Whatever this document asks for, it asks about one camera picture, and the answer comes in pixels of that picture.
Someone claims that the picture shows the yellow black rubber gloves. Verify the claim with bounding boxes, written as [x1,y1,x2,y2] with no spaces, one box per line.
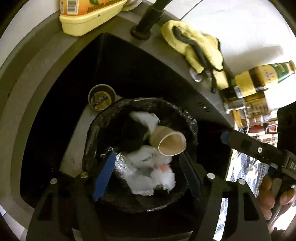
[161,20,229,92]

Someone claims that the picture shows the brown paper cup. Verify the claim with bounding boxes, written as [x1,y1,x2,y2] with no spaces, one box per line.
[149,126,187,157]

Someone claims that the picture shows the white tissue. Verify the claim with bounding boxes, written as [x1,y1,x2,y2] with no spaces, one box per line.
[130,111,160,140]

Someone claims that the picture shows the yellow dish soap bottle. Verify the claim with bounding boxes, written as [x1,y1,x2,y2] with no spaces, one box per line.
[59,0,126,37]

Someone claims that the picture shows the white knit work glove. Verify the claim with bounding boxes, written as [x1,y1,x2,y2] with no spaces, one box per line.
[123,145,176,196]

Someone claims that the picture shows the blue patterned tablecloth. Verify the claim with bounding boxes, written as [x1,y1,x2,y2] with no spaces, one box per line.
[214,149,269,240]

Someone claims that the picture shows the black kitchen sink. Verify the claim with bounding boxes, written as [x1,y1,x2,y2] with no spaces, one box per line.
[1,2,234,228]

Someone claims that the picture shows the person's right hand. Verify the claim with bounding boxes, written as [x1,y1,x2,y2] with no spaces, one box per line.
[257,174,295,220]

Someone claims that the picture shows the black faucet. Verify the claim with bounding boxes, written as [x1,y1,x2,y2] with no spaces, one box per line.
[130,0,172,41]

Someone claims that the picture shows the silver foil wrapper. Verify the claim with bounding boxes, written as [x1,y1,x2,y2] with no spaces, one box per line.
[114,154,137,180]

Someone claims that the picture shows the black trash bag bin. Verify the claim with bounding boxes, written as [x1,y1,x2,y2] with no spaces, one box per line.
[82,98,198,213]

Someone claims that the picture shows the green label sesame oil bottle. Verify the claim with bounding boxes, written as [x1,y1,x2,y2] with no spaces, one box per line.
[221,60,295,101]

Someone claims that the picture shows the sink drain strainer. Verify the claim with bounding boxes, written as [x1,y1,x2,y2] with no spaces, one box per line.
[88,84,116,112]

